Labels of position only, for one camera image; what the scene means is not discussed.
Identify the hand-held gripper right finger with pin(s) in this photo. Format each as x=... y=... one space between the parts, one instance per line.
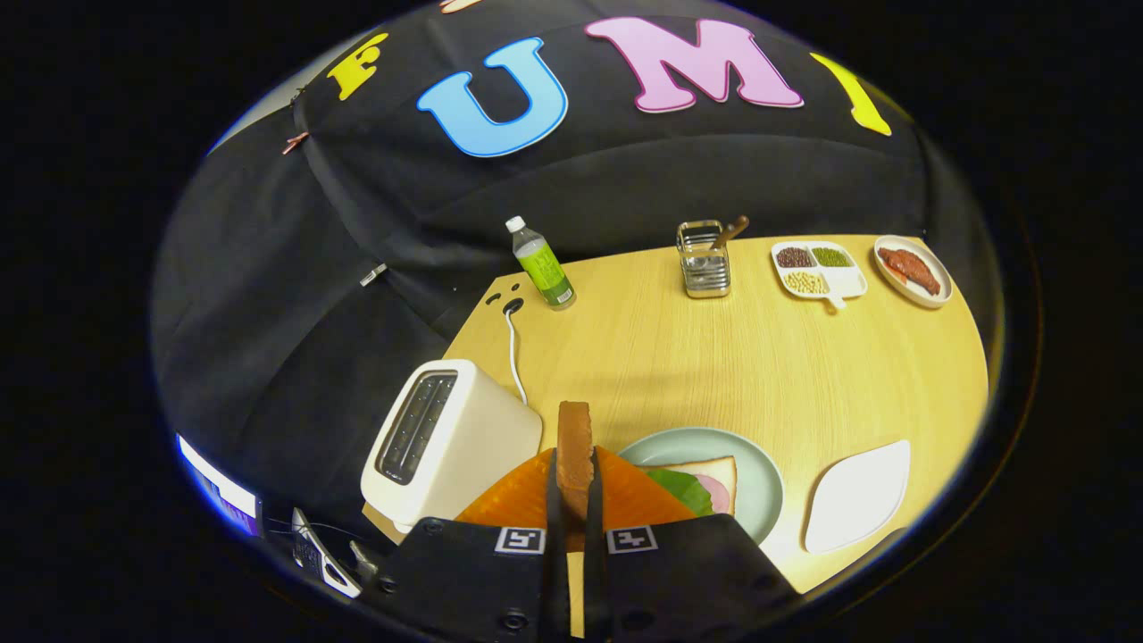
x=688 y=580

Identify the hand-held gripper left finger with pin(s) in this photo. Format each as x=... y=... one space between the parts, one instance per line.
x=473 y=580

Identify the green lettuce leaf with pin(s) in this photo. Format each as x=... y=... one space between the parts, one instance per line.
x=679 y=489

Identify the toasted bread slice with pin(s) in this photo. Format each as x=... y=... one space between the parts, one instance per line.
x=574 y=446

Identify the pink ham slice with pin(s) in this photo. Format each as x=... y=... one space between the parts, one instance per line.
x=719 y=493

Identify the pale green round plate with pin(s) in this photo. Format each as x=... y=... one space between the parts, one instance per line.
x=755 y=482

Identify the white bread slice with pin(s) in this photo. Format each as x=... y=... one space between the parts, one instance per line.
x=714 y=464

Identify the white toaster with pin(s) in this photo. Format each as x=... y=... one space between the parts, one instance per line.
x=487 y=438

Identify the white device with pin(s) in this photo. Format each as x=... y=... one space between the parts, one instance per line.
x=321 y=558

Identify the white square plate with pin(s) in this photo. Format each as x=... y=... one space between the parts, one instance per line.
x=857 y=500

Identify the lit monitor screen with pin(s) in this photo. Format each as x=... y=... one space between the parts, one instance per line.
x=219 y=487

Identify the green label plastic bottle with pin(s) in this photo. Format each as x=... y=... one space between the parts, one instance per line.
x=545 y=268

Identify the pile of yellow beans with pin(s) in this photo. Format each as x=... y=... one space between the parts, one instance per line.
x=806 y=282

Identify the silver cloth clip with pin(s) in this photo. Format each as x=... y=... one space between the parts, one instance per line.
x=373 y=274

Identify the white divided dish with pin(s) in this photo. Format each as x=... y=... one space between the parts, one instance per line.
x=848 y=282

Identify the pile of red beans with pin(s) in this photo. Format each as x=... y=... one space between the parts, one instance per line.
x=794 y=257

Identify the pile of green beans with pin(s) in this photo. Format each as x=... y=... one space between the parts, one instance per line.
x=831 y=257

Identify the small round white plate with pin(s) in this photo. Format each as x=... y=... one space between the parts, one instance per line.
x=938 y=290

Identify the brown meat slice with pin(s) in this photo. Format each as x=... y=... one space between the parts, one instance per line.
x=911 y=268

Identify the black backdrop cloth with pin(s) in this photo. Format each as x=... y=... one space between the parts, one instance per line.
x=625 y=170

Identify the orange cloth clip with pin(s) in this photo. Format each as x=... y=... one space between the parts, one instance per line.
x=295 y=143

